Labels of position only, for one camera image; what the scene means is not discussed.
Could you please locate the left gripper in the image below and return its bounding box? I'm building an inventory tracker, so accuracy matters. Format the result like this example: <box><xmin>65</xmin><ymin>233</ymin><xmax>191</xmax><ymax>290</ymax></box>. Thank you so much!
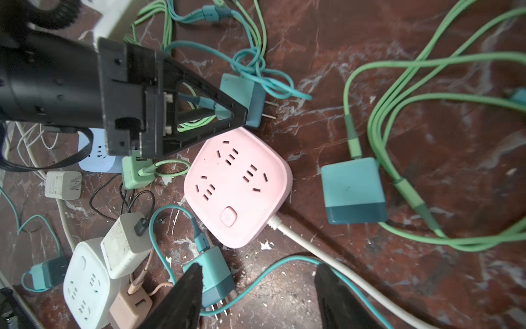
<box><xmin>1</xmin><ymin>31</ymin><xmax>181</xmax><ymax>158</ymax></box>

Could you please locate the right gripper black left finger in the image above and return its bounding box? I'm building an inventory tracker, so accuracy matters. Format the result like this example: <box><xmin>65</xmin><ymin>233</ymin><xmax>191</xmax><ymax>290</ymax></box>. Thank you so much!
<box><xmin>138</xmin><ymin>264</ymin><xmax>203</xmax><ymax>329</ymax></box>

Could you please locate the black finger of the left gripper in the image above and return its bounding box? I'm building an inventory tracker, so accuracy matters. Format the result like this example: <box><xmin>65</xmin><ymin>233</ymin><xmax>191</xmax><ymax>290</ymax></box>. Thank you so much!
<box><xmin>156</xmin><ymin>53</ymin><xmax>248</xmax><ymax>158</ymax></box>

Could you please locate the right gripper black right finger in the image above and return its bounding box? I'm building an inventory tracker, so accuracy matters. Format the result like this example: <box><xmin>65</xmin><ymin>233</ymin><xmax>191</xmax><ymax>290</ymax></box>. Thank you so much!
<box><xmin>315</xmin><ymin>264</ymin><xmax>374</xmax><ymax>328</ymax></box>

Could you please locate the pink usb charger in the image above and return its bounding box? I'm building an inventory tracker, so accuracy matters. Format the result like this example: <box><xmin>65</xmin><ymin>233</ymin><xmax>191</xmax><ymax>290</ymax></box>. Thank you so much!
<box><xmin>109</xmin><ymin>288</ymin><xmax>153</xmax><ymax>329</ymax></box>

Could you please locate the blue power strip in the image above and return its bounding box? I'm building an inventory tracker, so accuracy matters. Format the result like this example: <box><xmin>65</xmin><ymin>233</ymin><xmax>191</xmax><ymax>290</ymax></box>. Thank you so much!
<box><xmin>78</xmin><ymin>128</ymin><xmax>123</xmax><ymax>174</ymax></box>

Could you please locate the green charger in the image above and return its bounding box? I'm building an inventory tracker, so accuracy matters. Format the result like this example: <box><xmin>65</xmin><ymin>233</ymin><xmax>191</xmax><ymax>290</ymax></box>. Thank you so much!
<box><xmin>122</xmin><ymin>150</ymin><xmax>155</xmax><ymax>190</ymax></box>

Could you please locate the white usb charger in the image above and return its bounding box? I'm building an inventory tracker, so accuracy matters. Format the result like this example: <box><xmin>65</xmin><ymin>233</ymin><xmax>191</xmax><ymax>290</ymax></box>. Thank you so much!
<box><xmin>100</xmin><ymin>212</ymin><xmax>152</xmax><ymax>280</ymax></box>

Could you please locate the teal usb charger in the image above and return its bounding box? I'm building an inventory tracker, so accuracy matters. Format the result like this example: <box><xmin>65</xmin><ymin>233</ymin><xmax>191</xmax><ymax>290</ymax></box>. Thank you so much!
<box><xmin>29</xmin><ymin>256</ymin><xmax>69</xmax><ymax>292</ymax></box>

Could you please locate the teal cable of teal charger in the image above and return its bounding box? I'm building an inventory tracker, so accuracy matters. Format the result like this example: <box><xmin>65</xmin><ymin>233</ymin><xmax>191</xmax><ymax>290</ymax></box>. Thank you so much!
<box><xmin>0</xmin><ymin>184</ymin><xmax>62</xmax><ymax>293</ymax></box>

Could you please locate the white power cord pink strip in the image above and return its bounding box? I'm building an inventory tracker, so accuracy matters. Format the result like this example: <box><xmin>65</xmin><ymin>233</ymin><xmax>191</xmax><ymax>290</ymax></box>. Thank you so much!
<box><xmin>268</xmin><ymin>215</ymin><xmax>437</xmax><ymax>329</ymax></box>

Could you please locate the teal usb cable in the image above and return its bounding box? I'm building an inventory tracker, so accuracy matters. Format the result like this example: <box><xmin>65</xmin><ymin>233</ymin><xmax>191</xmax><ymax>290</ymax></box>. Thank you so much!
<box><xmin>164</xmin><ymin>0</ymin><xmax>313</xmax><ymax>101</ymax></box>

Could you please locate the light green usb cable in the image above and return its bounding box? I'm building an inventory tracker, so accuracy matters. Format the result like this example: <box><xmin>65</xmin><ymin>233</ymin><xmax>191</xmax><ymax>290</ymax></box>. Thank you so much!
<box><xmin>342</xmin><ymin>0</ymin><xmax>526</xmax><ymax>252</ymax></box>

